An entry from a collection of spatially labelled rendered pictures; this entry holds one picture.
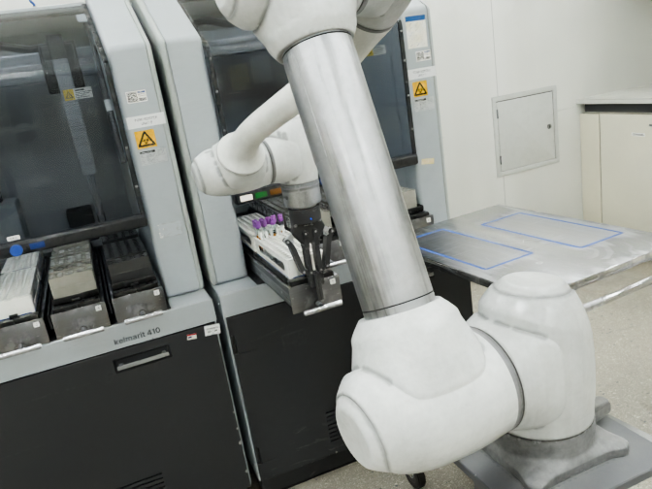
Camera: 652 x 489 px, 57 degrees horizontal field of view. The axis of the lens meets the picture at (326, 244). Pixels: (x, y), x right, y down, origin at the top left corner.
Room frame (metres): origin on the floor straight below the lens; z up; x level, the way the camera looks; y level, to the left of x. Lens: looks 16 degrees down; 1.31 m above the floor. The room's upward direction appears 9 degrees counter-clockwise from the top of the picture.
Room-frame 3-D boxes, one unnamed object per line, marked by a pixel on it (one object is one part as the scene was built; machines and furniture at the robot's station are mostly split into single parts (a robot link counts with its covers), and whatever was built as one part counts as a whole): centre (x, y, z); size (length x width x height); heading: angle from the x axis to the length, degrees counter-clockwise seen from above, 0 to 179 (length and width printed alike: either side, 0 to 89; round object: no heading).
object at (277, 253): (1.59, 0.11, 0.83); 0.30 x 0.10 x 0.06; 20
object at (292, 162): (1.39, 0.05, 1.14); 0.13 x 0.11 x 0.16; 115
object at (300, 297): (1.71, 0.15, 0.78); 0.73 x 0.14 x 0.09; 20
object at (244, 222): (1.88, 0.21, 0.83); 0.30 x 0.10 x 0.06; 20
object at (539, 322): (0.80, -0.27, 0.87); 0.18 x 0.16 x 0.22; 115
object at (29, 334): (1.74, 0.92, 0.78); 0.73 x 0.14 x 0.09; 20
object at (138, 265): (1.63, 0.55, 0.85); 0.12 x 0.02 x 0.06; 110
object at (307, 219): (1.40, 0.04, 0.96); 0.08 x 0.07 x 0.09; 110
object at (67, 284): (1.57, 0.69, 0.85); 0.12 x 0.02 x 0.06; 111
